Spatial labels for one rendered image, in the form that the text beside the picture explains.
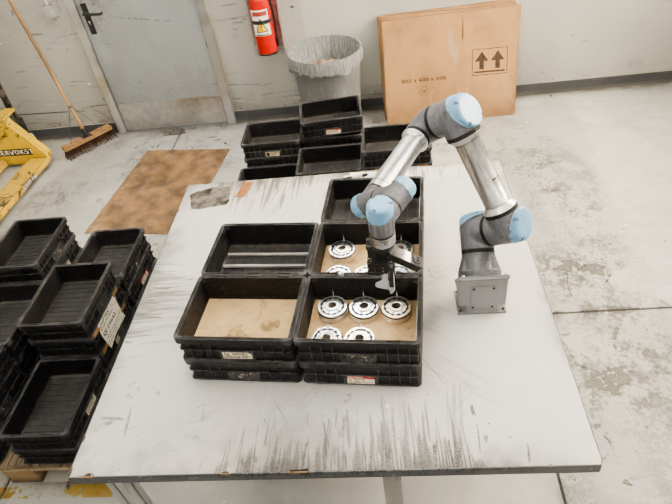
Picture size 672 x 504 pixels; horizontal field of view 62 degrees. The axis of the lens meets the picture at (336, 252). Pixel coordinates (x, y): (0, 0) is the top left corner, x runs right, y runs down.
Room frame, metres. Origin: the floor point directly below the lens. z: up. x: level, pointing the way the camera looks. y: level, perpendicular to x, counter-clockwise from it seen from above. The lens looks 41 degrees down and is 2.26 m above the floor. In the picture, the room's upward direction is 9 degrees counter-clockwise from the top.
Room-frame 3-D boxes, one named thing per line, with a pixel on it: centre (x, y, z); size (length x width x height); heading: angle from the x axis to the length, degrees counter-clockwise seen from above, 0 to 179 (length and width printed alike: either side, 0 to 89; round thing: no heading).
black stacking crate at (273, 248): (1.64, 0.27, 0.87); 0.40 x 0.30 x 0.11; 77
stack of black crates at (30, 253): (2.41, 1.59, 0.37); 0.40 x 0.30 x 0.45; 172
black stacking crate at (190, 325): (1.35, 0.34, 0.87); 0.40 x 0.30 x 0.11; 77
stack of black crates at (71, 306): (1.96, 1.25, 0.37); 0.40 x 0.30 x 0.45; 172
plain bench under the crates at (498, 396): (1.64, 0.03, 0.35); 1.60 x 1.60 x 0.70; 82
